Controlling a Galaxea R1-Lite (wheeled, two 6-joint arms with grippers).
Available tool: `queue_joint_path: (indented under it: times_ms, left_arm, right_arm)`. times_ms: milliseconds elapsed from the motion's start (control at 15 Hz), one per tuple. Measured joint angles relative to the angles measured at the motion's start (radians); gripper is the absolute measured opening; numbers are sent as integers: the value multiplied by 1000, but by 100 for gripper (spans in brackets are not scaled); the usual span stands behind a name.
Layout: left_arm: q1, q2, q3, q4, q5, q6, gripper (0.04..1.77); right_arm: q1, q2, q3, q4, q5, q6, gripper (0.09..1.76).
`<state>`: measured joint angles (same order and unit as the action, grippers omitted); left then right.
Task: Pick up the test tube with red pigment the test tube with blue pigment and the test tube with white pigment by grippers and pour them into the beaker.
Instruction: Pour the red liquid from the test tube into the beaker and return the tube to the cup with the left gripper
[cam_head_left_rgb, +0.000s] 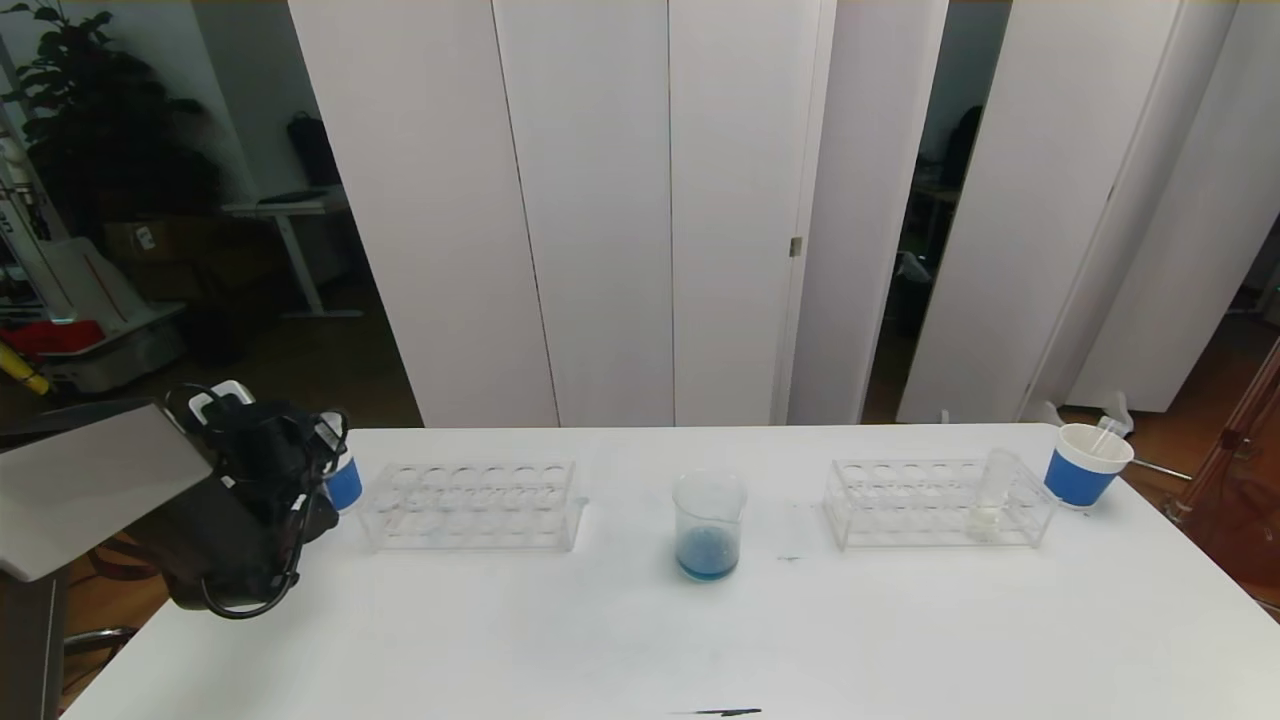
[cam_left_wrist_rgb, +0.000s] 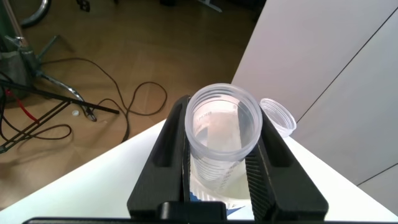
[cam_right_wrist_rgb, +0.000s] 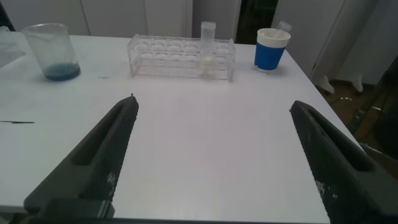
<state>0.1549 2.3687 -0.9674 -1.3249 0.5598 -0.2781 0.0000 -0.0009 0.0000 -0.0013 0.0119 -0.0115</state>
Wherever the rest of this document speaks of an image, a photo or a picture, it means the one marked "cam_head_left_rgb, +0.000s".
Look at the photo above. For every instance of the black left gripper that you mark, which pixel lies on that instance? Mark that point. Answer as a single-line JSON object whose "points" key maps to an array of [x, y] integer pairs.
{"points": [[328, 434]]}

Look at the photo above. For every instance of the test tube with pale pigment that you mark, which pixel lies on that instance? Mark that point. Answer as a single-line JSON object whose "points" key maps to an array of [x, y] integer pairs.
{"points": [[985, 518]]}

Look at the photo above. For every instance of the test tube with red pigment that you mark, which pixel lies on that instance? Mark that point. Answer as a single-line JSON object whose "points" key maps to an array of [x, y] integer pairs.
{"points": [[1105, 432]]}

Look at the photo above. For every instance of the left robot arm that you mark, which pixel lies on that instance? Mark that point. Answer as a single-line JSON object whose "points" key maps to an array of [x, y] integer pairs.
{"points": [[120, 490]]}

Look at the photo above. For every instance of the clear acrylic test tube rack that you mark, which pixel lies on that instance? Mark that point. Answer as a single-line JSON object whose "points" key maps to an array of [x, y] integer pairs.
{"points": [[920, 500], [470, 505]]}

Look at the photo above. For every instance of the clear glass beaker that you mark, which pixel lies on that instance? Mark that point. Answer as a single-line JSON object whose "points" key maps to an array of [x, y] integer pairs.
{"points": [[708, 555]]}

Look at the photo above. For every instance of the blue white paper cup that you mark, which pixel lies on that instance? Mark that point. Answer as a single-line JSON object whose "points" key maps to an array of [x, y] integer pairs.
{"points": [[345, 485], [1078, 485]]}

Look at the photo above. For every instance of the white standing desk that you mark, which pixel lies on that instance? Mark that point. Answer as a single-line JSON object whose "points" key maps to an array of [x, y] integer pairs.
{"points": [[290, 208]]}

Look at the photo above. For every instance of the brown cardboard box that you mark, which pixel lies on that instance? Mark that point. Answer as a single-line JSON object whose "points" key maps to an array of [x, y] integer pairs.
{"points": [[150, 250]]}

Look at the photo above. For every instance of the white grey machine base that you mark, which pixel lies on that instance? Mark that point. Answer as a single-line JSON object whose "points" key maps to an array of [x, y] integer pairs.
{"points": [[100, 290]]}

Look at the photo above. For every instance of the black backpack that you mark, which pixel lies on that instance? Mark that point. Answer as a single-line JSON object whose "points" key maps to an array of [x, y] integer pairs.
{"points": [[315, 150]]}

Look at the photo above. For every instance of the metal chair leg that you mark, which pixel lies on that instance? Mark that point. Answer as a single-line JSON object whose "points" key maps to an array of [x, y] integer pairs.
{"points": [[95, 640]]}

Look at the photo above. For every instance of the yellow black tool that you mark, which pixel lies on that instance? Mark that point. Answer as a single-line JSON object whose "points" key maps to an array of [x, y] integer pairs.
{"points": [[20, 368]]}

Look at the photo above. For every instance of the dark green potted plant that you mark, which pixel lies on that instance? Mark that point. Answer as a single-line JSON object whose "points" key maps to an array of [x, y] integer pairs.
{"points": [[110, 130]]}

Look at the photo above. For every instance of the white partition foot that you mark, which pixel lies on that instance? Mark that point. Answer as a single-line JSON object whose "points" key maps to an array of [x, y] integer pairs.
{"points": [[1045, 412]]}

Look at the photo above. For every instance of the thin metal rod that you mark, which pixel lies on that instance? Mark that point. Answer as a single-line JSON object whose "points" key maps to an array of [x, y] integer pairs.
{"points": [[1159, 470]]}

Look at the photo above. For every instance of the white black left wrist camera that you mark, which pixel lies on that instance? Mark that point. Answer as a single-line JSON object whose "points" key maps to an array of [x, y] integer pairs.
{"points": [[222, 397]]}

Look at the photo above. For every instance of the brown frame stand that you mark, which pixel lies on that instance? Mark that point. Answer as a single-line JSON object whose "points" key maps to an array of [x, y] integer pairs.
{"points": [[1240, 520]]}

